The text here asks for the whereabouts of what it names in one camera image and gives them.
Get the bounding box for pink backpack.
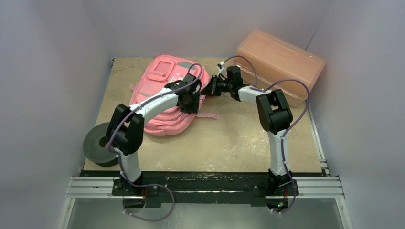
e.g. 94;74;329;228
129;55;219;136

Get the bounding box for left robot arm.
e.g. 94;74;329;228
106;73;201;195

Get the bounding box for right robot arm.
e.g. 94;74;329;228
202;66;293;194

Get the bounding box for orange plastic storage box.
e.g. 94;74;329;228
233;30;326;90

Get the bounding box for grey tape roll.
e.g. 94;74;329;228
82;122;118;167

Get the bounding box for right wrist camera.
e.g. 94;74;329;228
216;61;224;74

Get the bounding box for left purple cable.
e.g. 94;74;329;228
107;62;204;177

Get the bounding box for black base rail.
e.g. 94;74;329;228
66;171;344;210

